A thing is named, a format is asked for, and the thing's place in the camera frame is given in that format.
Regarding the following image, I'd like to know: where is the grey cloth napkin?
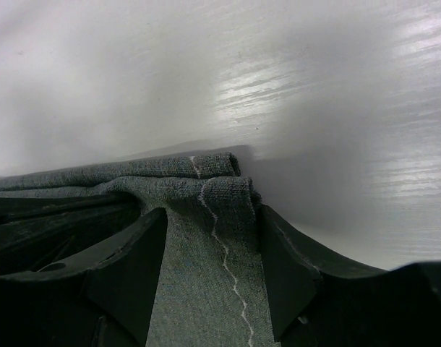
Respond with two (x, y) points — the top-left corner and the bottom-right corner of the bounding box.
(0, 153), (275, 346)

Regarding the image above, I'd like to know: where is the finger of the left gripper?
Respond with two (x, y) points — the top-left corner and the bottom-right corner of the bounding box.
(0, 193), (140, 275)

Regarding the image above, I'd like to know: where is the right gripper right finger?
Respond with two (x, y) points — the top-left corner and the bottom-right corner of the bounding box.
(258, 205), (385, 342)

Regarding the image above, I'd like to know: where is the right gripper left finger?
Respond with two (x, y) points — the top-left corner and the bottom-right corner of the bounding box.
(0, 208), (168, 346)

